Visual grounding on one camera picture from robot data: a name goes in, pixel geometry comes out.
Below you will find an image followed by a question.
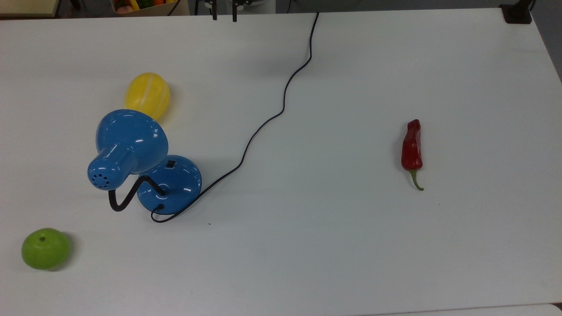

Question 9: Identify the black white Panda gripper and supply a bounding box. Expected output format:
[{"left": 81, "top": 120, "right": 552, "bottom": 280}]
[{"left": 209, "top": 0, "right": 254, "bottom": 22}]

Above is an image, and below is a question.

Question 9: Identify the blue gooseneck desk lamp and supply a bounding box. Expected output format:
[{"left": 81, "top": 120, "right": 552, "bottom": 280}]
[{"left": 87, "top": 109, "right": 203, "bottom": 215}]

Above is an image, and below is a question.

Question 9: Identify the cardboard box of toy fruit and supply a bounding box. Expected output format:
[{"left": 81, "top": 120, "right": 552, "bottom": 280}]
[{"left": 111, "top": 0, "right": 189, "bottom": 17}]

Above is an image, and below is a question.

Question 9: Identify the yellow striped toy melon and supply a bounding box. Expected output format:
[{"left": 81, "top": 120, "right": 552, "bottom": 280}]
[{"left": 123, "top": 72, "right": 171, "bottom": 121}]

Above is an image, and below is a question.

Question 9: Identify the light wooden board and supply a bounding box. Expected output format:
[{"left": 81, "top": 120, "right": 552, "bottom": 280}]
[{"left": 0, "top": 0, "right": 60, "bottom": 18}]

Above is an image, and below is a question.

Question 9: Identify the red chili pepper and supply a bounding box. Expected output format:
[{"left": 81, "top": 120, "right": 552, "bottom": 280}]
[{"left": 401, "top": 119, "right": 425, "bottom": 191}]

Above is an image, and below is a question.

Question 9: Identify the green toy apple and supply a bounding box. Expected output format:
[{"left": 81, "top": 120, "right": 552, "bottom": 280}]
[{"left": 21, "top": 227, "right": 71, "bottom": 270}]

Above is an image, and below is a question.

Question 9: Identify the black lamp power cable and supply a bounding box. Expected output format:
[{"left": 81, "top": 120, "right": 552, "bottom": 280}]
[{"left": 151, "top": 12, "right": 320, "bottom": 223}]

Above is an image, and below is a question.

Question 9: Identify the black table clamp mount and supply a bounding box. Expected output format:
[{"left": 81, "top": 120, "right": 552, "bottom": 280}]
[{"left": 500, "top": 0, "right": 536, "bottom": 25}]

